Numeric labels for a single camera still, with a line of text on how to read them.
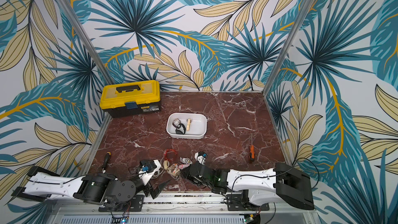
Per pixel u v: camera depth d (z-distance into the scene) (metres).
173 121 1.00
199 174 0.57
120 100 0.94
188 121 1.00
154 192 0.56
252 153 0.88
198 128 0.99
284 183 0.47
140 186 0.54
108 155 0.87
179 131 0.94
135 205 0.72
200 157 0.73
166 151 0.88
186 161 0.84
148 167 0.52
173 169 0.80
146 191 0.57
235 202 0.73
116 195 0.44
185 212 0.72
